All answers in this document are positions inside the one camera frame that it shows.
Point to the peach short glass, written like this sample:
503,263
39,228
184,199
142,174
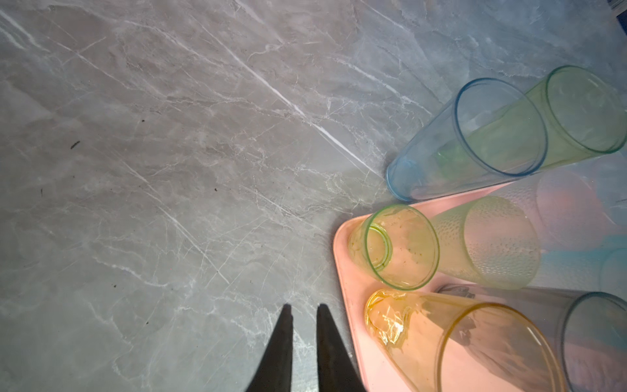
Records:
490,242

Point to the blue smooth tall glass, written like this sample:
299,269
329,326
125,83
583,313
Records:
490,132

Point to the green short glass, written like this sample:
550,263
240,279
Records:
398,246

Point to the clear short glass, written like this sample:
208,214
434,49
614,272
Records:
565,212

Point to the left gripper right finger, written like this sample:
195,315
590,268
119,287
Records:
335,370

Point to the teal glass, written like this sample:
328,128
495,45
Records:
602,269

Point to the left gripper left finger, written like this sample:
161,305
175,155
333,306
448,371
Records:
274,372

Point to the green tall glass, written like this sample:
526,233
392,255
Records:
583,116

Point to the yellow tall glass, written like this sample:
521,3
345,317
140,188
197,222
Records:
439,342

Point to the grey smoky tall glass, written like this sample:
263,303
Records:
587,330

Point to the pink plastic tray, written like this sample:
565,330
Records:
378,374

